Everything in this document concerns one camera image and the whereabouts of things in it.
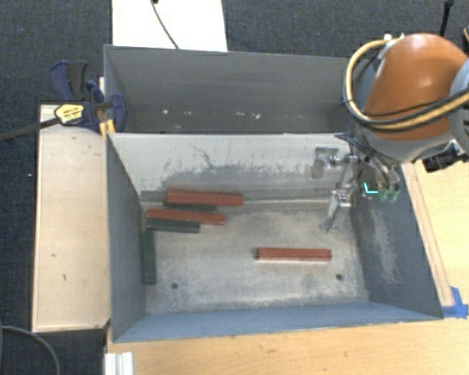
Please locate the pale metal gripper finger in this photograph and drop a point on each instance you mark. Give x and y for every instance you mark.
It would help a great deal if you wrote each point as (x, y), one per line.
(326, 155)
(340, 201)

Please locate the red-brown flat block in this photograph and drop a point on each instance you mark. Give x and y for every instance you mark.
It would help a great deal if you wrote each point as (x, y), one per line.
(185, 216)
(293, 253)
(203, 197)

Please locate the grey metal bin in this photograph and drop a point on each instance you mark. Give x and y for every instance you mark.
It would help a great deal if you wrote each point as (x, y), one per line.
(234, 272)

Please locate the dark green flat block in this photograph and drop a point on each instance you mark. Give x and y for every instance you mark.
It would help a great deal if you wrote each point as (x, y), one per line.
(189, 208)
(149, 256)
(172, 227)

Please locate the pale wood board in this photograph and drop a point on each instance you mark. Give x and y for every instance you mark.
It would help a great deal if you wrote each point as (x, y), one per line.
(70, 229)

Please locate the black cylinder on white bracket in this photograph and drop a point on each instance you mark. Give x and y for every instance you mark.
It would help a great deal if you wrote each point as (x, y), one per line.
(437, 160)

